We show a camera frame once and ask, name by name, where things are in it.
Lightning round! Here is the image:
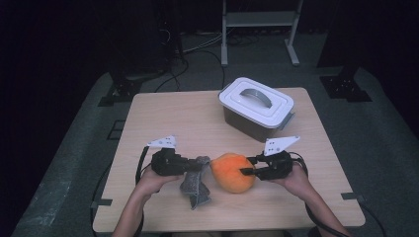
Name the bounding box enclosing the thin black cable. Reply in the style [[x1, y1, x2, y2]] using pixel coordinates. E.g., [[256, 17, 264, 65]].
[[360, 202, 387, 237], [89, 162, 113, 237]]

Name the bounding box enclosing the black floor cable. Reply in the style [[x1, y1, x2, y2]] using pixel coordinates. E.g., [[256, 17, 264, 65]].
[[154, 48, 227, 93]]

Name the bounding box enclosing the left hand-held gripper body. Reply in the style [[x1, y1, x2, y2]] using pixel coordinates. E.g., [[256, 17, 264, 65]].
[[146, 134, 190, 177]]

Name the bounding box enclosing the hand-held gripper cable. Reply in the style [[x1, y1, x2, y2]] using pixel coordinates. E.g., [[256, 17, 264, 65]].
[[286, 151, 309, 176], [134, 146, 156, 186]]

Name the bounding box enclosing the black stand with cables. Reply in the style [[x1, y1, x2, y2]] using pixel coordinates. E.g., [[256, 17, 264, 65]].
[[97, 58, 167, 108]]

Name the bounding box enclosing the person's left hand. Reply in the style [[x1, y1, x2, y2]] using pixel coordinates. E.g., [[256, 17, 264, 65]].
[[135, 166, 184, 200]]

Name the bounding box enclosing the white floor cable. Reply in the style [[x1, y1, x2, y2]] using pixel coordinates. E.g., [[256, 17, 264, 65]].
[[182, 33, 223, 54]]

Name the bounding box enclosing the black floor tape square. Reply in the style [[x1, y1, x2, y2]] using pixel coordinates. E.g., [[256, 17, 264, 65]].
[[107, 119, 126, 141]]

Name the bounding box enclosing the right hand-held gripper cable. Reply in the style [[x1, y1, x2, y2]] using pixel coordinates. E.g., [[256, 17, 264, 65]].
[[286, 151, 309, 176]]

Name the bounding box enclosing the black stand with base plate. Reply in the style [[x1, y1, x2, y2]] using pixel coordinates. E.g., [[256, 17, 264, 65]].
[[317, 0, 374, 103]]

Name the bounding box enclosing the black tape strip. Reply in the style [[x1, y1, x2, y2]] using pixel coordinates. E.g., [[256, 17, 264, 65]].
[[340, 192, 367, 202], [90, 197, 114, 209]]

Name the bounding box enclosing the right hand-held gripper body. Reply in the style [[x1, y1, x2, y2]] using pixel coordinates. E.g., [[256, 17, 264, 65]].
[[260, 135, 301, 181]]

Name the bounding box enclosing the left hand-held gripper cable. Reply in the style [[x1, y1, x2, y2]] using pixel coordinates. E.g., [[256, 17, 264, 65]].
[[134, 146, 156, 186]]

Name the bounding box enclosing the grey cloth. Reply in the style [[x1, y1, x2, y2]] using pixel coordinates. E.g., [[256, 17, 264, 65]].
[[179, 155, 212, 210]]

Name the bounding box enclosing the orange plush toy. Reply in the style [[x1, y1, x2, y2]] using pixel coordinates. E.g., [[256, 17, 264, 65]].
[[209, 152, 257, 195]]

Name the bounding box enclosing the white box lid grey handle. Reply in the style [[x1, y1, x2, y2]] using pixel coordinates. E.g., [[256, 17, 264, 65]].
[[217, 76, 295, 129]]

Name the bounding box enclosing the white metal stand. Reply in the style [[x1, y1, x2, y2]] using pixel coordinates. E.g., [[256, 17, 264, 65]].
[[220, 0, 304, 68]]

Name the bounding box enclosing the person's right hand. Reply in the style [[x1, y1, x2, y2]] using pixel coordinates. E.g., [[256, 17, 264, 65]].
[[275, 162, 312, 198]]

